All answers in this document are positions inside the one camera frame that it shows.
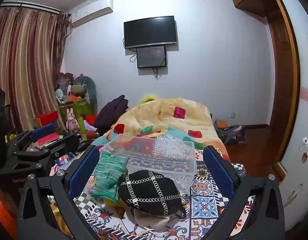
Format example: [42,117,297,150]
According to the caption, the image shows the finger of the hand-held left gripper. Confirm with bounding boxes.
[13,133,80,168]
[5,124,59,153]

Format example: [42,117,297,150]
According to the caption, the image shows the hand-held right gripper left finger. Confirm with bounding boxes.
[17,145,102,240]

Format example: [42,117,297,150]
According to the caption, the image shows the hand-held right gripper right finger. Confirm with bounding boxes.
[201,145,286,240]

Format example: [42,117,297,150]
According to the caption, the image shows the green knitted glove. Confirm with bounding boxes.
[90,152,130,198]

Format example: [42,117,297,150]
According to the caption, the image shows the clear plastic storage box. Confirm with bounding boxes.
[100,134,197,196]

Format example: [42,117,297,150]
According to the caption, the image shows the black hat with chain trim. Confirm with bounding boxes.
[118,169,187,218]

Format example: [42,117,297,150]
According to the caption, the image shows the yellow soft item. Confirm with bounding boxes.
[104,197,124,207]

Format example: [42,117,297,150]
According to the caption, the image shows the red book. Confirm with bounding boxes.
[35,132,60,146]

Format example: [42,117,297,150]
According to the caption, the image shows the red box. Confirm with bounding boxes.
[34,110,59,127]

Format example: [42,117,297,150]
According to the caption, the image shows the pink rabbit toy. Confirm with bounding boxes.
[66,108,80,132]

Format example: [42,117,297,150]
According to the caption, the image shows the green bottle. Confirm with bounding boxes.
[78,116,87,134]

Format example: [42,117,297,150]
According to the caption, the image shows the colourful patterned bed sheet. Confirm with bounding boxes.
[47,150,257,240]

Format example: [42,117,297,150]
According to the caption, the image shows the green gift bag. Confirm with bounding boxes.
[59,99,96,128]

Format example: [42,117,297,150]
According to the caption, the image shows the bag on floor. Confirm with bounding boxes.
[213,119,247,145]

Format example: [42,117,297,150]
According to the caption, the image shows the pile of small clutter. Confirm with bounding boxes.
[55,72,75,103]

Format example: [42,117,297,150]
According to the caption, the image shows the dark purple cloth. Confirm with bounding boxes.
[95,95,129,135]

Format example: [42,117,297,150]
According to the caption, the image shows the grey plush toy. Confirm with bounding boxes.
[70,76,97,113]

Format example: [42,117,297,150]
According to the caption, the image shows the striped red curtain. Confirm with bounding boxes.
[0,4,70,133]

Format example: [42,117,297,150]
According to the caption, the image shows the white panel with stickers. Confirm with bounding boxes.
[275,0,308,233]

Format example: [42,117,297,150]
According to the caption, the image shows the white cloth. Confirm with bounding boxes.
[133,209,177,232]

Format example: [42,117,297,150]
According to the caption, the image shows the yellow patchwork quilt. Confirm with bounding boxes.
[91,97,228,161]

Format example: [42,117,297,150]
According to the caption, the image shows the orange item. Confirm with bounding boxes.
[0,197,18,238]

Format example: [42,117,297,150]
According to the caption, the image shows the yellow-green fluffy item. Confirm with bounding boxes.
[139,94,161,104]

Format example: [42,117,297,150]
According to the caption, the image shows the white air conditioner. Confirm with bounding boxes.
[69,0,114,28]

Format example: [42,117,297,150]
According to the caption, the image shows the wooden door frame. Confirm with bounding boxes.
[265,0,302,180]

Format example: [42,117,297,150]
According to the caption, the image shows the black monitor cable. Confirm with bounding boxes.
[153,67,167,81]

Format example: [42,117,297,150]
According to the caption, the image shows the small black wall monitor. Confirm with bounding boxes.
[136,46,167,69]

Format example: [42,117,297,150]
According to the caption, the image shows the curtain rail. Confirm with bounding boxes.
[0,1,63,13]

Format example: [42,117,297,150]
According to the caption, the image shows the black wall television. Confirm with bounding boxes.
[123,15,179,49]

